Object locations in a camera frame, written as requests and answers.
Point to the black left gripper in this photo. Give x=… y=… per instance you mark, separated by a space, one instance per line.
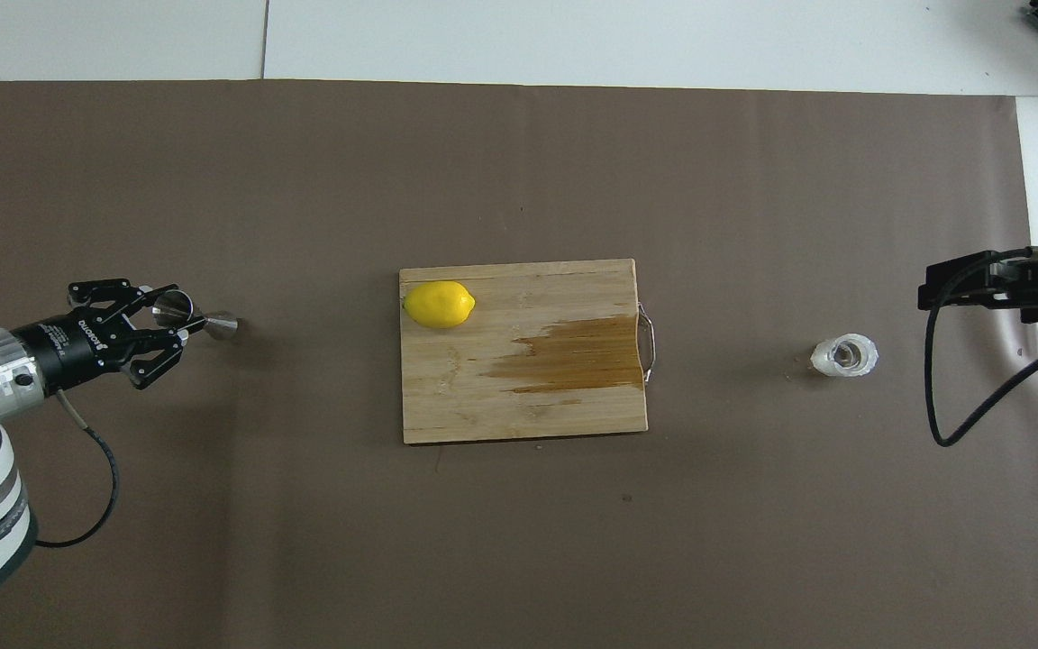
x=68 y=347

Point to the steel double jigger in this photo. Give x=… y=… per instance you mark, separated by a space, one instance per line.
x=220 y=325

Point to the clear glass cup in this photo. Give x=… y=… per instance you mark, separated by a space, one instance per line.
x=844 y=355

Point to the brown paper table mat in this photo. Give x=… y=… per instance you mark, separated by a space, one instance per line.
x=303 y=198

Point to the yellow lemon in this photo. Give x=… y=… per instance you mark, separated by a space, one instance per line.
x=439 y=305

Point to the wooden cutting board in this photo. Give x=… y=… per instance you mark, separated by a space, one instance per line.
x=483 y=397

